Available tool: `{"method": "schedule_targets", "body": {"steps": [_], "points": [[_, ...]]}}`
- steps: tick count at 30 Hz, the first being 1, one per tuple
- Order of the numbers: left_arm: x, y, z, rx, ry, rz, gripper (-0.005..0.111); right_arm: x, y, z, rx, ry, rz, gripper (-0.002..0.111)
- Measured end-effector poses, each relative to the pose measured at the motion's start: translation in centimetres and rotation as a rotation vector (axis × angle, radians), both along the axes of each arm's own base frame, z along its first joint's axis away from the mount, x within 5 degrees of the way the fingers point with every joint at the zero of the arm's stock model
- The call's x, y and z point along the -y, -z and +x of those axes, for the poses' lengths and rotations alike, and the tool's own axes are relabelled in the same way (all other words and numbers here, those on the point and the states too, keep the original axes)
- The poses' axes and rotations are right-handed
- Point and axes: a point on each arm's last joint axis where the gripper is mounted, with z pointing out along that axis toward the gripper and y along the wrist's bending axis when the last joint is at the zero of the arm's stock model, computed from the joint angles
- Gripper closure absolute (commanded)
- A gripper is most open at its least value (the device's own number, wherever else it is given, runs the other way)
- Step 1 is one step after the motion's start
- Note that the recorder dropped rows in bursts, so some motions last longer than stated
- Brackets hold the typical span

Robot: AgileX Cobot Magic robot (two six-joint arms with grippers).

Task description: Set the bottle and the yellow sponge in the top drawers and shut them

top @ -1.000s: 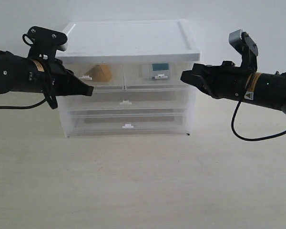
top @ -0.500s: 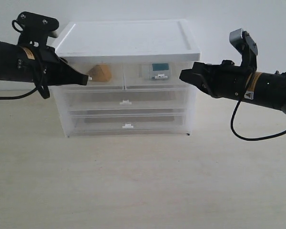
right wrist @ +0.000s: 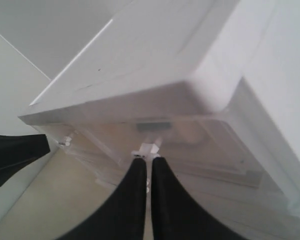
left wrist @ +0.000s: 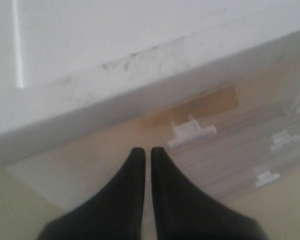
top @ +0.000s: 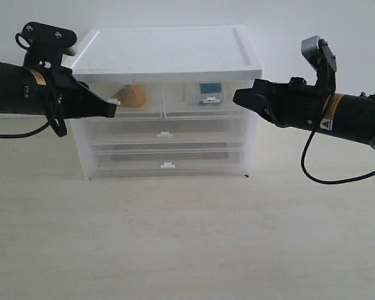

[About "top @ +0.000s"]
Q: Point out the white blue pill bottle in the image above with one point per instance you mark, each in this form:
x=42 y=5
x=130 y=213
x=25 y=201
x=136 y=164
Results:
x=203 y=93

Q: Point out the white plastic drawer cabinet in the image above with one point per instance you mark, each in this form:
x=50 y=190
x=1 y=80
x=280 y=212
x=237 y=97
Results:
x=166 y=55

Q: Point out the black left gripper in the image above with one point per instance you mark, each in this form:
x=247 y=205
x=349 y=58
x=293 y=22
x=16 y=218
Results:
x=58 y=94

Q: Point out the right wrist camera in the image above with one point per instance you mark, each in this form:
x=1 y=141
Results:
x=318 y=54

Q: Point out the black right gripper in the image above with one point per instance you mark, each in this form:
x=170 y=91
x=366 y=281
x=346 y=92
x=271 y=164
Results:
x=294 y=104

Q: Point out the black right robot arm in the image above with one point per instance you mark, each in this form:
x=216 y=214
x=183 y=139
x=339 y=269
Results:
x=349 y=117

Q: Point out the yellow wedge block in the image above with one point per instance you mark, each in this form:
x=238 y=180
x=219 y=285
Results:
x=131 y=96

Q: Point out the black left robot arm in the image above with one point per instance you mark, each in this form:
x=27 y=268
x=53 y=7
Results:
x=12 y=88

